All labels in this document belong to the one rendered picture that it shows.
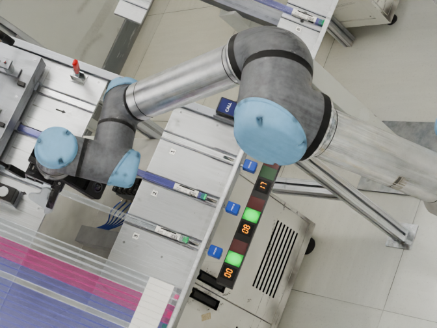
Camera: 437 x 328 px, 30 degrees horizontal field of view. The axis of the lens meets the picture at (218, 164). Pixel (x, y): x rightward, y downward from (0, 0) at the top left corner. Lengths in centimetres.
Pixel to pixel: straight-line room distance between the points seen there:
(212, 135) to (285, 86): 71
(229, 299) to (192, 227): 53
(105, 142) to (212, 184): 45
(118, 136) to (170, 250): 43
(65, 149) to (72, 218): 105
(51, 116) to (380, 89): 124
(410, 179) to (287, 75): 28
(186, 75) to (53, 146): 27
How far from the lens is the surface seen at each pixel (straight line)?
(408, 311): 237
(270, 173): 193
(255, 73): 129
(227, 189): 189
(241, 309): 242
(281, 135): 124
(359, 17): 291
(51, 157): 150
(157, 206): 191
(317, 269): 261
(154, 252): 189
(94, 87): 203
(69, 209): 257
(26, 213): 197
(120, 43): 409
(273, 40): 132
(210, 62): 142
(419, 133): 262
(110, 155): 152
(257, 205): 191
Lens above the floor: 191
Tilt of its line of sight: 37 degrees down
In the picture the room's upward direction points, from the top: 55 degrees counter-clockwise
